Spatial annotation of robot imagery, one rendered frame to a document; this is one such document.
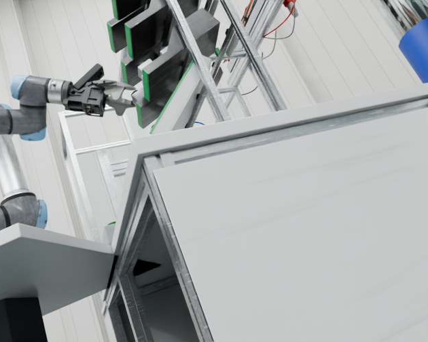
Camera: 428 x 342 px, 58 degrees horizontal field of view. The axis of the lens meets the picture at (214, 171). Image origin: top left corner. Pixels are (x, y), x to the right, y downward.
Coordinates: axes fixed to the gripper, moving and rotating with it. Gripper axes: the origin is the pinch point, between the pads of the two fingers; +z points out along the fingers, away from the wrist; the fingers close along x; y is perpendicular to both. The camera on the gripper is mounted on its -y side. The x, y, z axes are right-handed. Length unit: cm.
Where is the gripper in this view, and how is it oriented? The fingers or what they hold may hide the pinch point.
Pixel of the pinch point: (134, 95)
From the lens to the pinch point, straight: 124.6
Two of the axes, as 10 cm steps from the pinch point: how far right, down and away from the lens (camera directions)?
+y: -0.6, 9.1, -4.1
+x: 1.2, -4.0, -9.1
